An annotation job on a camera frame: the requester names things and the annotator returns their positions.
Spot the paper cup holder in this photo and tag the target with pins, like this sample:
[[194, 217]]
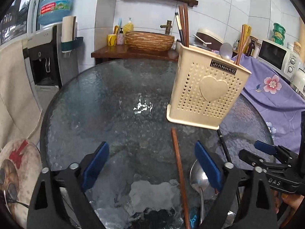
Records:
[[69, 41]]

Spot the cream plastic utensil holder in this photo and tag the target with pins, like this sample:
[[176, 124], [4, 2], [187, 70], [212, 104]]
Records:
[[205, 88]]

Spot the round glass table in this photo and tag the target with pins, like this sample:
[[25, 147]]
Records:
[[123, 103]]

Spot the brown wooden chopstick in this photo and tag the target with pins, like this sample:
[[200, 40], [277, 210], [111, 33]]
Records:
[[240, 45], [244, 44]]

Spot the wooden counter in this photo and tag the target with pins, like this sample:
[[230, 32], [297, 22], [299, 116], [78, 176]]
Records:
[[124, 52]]

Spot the white microwave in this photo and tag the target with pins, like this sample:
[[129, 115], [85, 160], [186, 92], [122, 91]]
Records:
[[284, 61]]

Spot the brass faucet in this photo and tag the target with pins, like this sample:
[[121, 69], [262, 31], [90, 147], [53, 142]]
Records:
[[167, 27]]

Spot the brown glass bottle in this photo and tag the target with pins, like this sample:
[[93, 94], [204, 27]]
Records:
[[251, 47]]

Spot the brown white rice cooker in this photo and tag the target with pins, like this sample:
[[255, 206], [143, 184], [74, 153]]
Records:
[[210, 39]]

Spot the right hand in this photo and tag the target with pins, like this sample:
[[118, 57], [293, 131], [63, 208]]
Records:
[[293, 200]]

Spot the brown chopstick pair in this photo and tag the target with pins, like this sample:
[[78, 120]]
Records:
[[182, 22]]

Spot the grey soup spoon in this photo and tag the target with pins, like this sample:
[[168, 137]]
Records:
[[226, 51]]

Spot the blue water bottle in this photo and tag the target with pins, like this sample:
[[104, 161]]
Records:
[[53, 11]]

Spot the woven basin sink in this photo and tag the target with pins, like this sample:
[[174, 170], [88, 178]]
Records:
[[148, 42]]

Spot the yellow roll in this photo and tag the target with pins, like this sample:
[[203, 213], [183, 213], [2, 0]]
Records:
[[248, 30]]

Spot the beige cloth cover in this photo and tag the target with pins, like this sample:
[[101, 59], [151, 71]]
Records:
[[21, 117]]

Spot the water dispenser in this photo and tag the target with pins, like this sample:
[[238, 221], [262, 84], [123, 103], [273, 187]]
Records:
[[50, 68]]

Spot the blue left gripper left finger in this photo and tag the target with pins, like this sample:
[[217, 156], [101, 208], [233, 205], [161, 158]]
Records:
[[92, 164]]

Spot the wooden handled steel spoon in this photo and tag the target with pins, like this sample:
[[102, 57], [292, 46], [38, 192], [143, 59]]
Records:
[[183, 193]]

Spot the green stacked cups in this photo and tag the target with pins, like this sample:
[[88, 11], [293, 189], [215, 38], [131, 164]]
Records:
[[278, 35]]

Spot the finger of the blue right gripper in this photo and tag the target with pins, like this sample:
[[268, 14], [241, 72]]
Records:
[[266, 148]]

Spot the purple floral cloth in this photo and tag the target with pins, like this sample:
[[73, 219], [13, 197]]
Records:
[[278, 104]]

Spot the yellow mug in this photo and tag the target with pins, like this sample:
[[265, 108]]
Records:
[[111, 39]]

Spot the dog print cushion stool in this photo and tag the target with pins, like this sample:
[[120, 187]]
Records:
[[20, 168]]

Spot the yellow soap bottle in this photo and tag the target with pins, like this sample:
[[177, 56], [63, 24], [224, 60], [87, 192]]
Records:
[[128, 27]]

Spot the white kettle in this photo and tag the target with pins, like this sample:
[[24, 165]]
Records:
[[298, 83]]

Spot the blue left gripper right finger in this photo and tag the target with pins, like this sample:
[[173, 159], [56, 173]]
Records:
[[208, 163]]

